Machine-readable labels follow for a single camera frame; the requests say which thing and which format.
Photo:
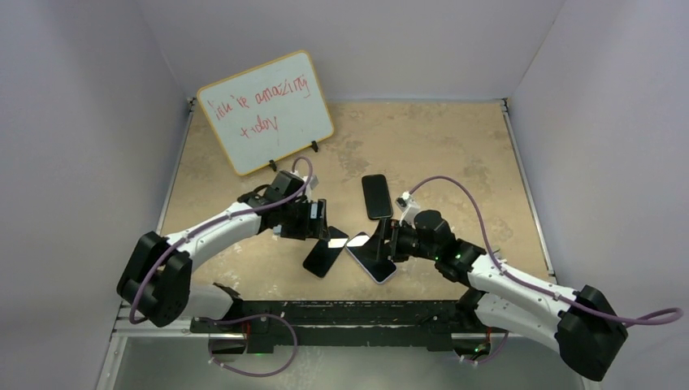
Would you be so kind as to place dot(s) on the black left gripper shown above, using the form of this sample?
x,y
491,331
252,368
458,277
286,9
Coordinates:
x,y
310,228

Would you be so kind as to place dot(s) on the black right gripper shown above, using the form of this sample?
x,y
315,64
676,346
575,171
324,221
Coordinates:
x,y
396,232

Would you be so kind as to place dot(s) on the lavender phone case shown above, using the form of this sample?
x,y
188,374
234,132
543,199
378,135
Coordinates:
x,y
377,269

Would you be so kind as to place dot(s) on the black phone with white sticker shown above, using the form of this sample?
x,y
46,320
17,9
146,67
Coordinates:
x,y
321,258

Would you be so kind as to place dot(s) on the black phone case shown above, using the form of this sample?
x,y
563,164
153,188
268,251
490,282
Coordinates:
x,y
376,197

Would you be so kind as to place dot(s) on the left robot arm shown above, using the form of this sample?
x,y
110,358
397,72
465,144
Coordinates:
x,y
157,280

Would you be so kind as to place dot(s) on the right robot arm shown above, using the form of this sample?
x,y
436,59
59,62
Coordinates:
x,y
576,324

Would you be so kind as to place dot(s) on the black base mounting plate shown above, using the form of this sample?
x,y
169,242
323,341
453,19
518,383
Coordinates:
x,y
437,326

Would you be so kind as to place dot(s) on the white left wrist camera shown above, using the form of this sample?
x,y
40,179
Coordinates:
x,y
311,181

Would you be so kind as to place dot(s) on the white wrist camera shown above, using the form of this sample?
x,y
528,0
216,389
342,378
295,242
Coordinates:
x,y
311,181
408,206

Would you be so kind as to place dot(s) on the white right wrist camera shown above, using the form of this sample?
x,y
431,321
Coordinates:
x,y
408,206

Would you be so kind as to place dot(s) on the white board with yellow frame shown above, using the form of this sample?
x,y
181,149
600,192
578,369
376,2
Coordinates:
x,y
268,112

